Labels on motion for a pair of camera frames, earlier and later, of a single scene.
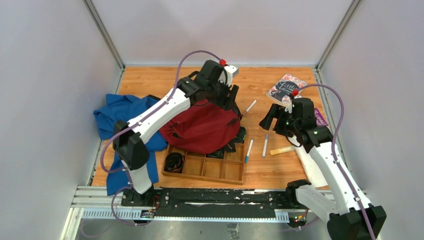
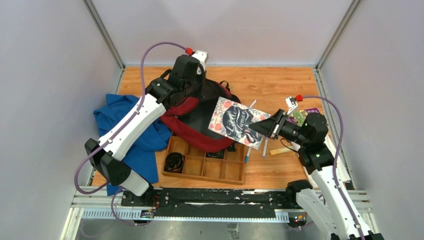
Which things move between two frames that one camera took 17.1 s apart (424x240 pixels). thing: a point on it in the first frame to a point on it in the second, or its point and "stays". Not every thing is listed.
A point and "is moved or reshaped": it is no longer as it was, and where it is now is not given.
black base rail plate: [260, 203] stays
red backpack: [203, 129] is moved or reshaped
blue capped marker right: [265, 145] stays
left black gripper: [228, 97] to [191, 84]
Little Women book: [281, 91] to [231, 119]
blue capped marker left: [246, 158] stays
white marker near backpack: [254, 102] stays
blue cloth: [119, 107] stays
